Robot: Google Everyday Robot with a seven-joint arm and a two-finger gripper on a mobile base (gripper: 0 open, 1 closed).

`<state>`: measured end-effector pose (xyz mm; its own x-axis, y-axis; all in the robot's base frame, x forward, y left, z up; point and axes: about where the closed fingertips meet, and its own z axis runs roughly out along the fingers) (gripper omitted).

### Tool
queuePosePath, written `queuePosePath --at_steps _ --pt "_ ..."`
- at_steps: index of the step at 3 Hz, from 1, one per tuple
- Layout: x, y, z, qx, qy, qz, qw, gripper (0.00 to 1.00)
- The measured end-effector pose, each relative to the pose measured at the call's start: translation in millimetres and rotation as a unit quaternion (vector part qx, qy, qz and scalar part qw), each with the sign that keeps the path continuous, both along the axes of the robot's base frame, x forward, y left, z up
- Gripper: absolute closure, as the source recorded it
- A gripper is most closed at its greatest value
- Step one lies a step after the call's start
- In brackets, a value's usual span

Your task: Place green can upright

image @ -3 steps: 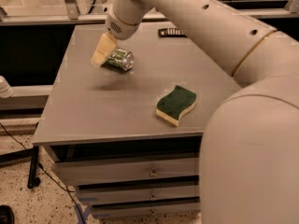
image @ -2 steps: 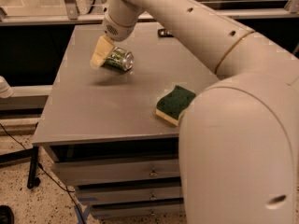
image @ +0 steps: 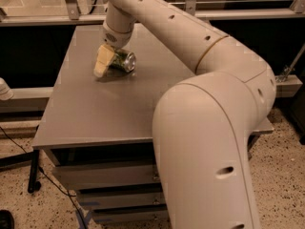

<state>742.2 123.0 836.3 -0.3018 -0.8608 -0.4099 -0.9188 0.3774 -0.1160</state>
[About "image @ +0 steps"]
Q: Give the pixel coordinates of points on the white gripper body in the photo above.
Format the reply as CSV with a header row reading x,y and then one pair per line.
x,y
116,38

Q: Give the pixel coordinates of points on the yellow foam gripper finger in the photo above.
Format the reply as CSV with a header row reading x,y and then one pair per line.
x,y
105,56

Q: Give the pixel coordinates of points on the green soda can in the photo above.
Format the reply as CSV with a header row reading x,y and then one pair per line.
x,y
124,60

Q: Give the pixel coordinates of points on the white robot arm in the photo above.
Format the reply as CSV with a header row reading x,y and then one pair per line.
x,y
201,125

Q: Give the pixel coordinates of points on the grey drawer cabinet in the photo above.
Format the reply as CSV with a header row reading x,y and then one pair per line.
x,y
92,121

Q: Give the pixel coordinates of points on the white cylinder at left edge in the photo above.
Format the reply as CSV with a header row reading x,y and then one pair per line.
x,y
5,91

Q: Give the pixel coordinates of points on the top grey drawer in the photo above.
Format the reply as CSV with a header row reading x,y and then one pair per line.
x,y
104,175

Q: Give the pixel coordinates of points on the grey drawer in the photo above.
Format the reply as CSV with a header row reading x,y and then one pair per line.
x,y
104,175
128,214
122,199

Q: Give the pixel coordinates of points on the black metal leg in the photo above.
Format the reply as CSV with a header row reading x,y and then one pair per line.
x,y
34,184

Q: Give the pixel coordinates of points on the middle grey drawer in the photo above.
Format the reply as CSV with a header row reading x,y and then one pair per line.
x,y
122,199

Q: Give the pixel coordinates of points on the bottom grey drawer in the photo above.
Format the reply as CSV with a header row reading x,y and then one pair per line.
x,y
128,214

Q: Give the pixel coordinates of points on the metal diagonal brace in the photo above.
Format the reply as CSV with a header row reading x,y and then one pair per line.
x,y
288,69

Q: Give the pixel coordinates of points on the dark round object on floor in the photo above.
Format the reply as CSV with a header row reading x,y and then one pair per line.
x,y
6,220

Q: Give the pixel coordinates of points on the metal rail frame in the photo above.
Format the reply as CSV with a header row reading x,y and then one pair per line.
x,y
33,12

